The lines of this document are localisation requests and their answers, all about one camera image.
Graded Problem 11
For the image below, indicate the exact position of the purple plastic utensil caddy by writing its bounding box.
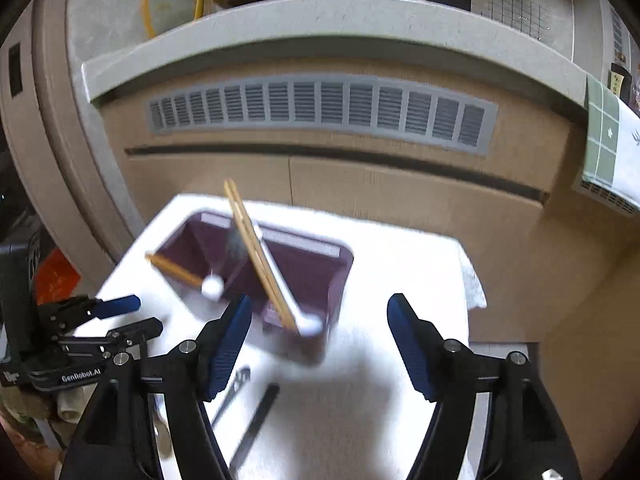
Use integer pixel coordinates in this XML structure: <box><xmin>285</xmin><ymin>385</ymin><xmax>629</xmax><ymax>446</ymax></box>
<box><xmin>155</xmin><ymin>210</ymin><xmax>354</xmax><ymax>366</ymax></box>

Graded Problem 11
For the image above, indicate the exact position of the small right ventilation grille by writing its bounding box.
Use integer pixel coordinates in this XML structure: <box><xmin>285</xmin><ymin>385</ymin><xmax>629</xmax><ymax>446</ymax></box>
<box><xmin>573</xmin><ymin>179</ymin><xmax>639</xmax><ymax>217</ymax></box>

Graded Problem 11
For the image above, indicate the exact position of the green white dish towel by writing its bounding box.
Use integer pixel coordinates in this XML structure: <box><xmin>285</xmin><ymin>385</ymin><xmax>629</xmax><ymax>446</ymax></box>
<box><xmin>580</xmin><ymin>75</ymin><xmax>639</xmax><ymax>208</ymax></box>

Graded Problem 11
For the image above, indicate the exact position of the white plastic spoon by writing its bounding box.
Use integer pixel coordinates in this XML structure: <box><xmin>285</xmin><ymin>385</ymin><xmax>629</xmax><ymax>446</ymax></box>
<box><xmin>252</xmin><ymin>223</ymin><xmax>323</xmax><ymax>337</ymax></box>

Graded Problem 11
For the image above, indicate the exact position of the small white ball spoon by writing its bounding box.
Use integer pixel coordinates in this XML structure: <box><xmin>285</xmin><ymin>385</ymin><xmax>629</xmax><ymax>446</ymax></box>
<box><xmin>201</xmin><ymin>274</ymin><xmax>224</xmax><ymax>301</ymax></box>

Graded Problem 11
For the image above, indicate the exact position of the grey countertop ledge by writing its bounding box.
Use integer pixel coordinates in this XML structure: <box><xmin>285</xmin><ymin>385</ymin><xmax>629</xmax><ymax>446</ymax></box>
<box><xmin>81</xmin><ymin>0</ymin><xmax>587</xmax><ymax>110</ymax></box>

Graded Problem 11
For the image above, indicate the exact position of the dark bottle on counter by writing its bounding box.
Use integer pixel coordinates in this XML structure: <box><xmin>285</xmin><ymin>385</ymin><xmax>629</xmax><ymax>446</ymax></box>
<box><xmin>608</xmin><ymin>63</ymin><xmax>632</xmax><ymax>104</ymax></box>

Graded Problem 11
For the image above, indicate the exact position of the black handled metal spoon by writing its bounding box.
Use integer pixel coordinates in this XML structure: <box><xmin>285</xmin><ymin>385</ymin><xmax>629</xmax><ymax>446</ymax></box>
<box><xmin>228</xmin><ymin>382</ymin><xmax>280</xmax><ymax>477</ymax></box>

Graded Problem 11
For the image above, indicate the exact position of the grey ventilation grille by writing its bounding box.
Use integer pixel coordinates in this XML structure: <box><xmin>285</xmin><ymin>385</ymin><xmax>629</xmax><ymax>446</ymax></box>
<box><xmin>144</xmin><ymin>73</ymin><xmax>498</xmax><ymax>156</ymax></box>

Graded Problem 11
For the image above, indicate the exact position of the steel spoon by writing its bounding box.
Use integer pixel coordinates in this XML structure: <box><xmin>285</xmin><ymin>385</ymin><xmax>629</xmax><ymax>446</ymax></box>
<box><xmin>224</xmin><ymin>226</ymin><xmax>247</xmax><ymax>266</ymax></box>

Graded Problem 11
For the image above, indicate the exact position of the slotted metal spoon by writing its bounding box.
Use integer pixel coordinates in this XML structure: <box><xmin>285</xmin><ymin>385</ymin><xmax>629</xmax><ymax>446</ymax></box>
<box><xmin>210</xmin><ymin>366</ymin><xmax>252</xmax><ymax>428</ymax></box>

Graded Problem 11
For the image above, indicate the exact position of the wooden spoon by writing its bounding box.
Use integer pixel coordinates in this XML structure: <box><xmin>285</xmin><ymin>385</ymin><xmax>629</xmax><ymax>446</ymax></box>
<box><xmin>145</xmin><ymin>254</ymin><xmax>204</xmax><ymax>289</ymax></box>

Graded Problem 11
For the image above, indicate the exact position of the wooden chopstick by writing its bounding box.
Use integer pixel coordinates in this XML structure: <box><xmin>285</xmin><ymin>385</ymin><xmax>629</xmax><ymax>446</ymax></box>
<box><xmin>224</xmin><ymin>179</ymin><xmax>298</xmax><ymax>333</ymax></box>

